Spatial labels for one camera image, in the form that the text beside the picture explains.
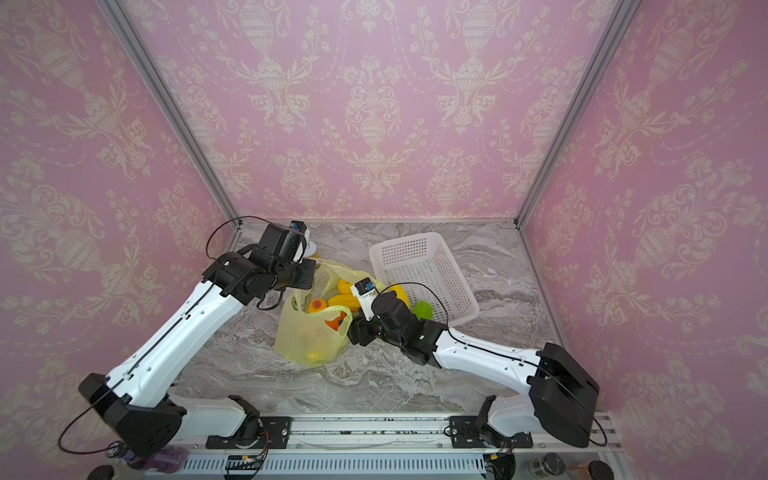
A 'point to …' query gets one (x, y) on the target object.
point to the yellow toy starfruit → (348, 300)
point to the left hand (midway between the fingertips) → (311, 270)
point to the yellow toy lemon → (344, 287)
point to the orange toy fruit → (334, 323)
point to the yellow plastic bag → (318, 336)
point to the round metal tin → (551, 463)
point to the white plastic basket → (423, 267)
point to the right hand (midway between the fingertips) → (350, 316)
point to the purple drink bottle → (169, 459)
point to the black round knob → (600, 470)
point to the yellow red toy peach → (316, 305)
